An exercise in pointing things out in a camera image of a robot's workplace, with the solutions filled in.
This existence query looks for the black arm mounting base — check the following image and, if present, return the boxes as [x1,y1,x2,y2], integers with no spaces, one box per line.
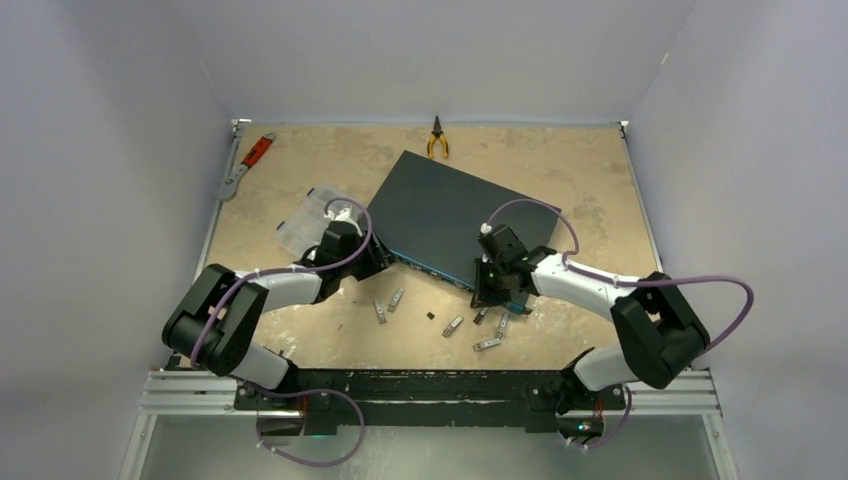
[234,368,626,435]

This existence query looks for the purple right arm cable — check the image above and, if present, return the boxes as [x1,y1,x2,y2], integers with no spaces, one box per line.
[485,198,756,452]

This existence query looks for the small white network plug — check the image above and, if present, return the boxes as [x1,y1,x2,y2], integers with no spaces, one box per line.
[374,299,387,325]

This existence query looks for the yellow handled pliers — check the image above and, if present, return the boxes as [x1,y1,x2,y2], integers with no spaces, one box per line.
[426,115,450,159]

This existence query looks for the aluminium frame rail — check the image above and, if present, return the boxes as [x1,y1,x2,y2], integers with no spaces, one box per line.
[141,370,722,416]

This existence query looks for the clear plastic organizer box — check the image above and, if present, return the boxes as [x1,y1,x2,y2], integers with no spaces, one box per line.
[274,185,367,258]

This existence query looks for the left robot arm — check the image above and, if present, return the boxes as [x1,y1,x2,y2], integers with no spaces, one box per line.
[162,221,396,409]

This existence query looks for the dark grey network switch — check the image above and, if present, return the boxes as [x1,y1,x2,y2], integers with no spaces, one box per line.
[367,151,525,293]

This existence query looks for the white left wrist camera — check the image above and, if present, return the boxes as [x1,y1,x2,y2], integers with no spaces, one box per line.
[324,206,365,237]

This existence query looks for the red handled adjustable wrench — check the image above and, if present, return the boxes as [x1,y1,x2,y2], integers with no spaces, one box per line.
[216,132,277,202]

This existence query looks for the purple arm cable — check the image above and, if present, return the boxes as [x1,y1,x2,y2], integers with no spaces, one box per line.
[190,196,374,468]
[485,198,756,452]

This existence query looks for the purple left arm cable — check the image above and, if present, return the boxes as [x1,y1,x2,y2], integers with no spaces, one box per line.
[190,196,374,468]

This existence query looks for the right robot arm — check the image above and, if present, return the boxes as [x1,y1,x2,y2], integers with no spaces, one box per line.
[472,225,710,407]

